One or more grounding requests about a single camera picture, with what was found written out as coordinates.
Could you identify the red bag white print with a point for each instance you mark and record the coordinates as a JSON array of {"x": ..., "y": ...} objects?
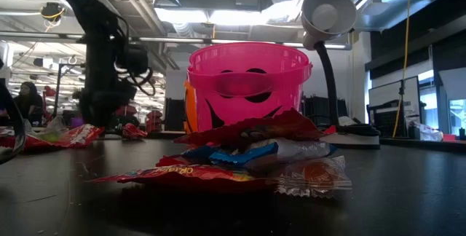
[{"x": 73, "y": 135}]

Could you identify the small red box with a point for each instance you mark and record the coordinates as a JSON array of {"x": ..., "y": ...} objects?
[{"x": 449, "y": 137}]

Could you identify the person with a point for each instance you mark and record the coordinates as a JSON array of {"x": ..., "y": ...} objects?
[{"x": 31, "y": 105}]

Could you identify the dark bottle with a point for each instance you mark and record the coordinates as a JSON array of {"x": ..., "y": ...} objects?
[{"x": 462, "y": 134}]

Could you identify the black crate stack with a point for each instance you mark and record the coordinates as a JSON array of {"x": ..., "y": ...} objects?
[
  {"x": 316, "y": 110},
  {"x": 175, "y": 114}
]

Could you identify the clear plastic bag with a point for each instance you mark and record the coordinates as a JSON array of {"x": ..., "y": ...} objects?
[{"x": 426, "y": 132}]

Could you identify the orange pumpkin bucket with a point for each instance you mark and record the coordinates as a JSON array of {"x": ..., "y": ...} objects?
[{"x": 190, "y": 108}]

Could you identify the pink pumpkin face bucket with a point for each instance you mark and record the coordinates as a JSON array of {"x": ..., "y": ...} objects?
[{"x": 284, "y": 65}]

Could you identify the dark red candy wrapper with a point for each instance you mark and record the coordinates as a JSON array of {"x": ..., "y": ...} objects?
[{"x": 284, "y": 126}]

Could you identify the white desk lamp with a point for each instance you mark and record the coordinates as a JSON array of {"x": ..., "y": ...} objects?
[{"x": 327, "y": 14}]

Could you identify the black bucket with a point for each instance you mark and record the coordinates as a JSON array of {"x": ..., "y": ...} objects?
[{"x": 20, "y": 130}]

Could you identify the red Skittles candy bag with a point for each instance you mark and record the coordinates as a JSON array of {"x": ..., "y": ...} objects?
[{"x": 204, "y": 179}]

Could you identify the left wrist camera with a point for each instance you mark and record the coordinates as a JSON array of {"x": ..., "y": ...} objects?
[{"x": 137, "y": 59}]

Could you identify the gray board black frame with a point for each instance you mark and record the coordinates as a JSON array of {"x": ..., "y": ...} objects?
[{"x": 386, "y": 94}]

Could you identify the blue white candy wrapper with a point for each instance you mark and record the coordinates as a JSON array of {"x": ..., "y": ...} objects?
[
  {"x": 302, "y": 148},
  {"x": 236, "y": 156}
]

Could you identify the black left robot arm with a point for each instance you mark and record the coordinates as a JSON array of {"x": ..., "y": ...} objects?
[{"x": 100, "y": 46}]

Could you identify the black ceiling device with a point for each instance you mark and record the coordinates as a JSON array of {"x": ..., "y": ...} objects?
[{"x": 52, "y": 11}]

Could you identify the clear wrapper orange candy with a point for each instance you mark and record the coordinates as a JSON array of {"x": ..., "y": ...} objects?
[{"x": 313, "y": 177}]

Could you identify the clear wrapper green candy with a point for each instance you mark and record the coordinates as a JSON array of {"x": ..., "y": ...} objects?
[{"x": 54, "y": 128}]

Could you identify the purple container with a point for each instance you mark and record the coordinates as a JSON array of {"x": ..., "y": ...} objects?
[{"x": 77, "y": 122}]

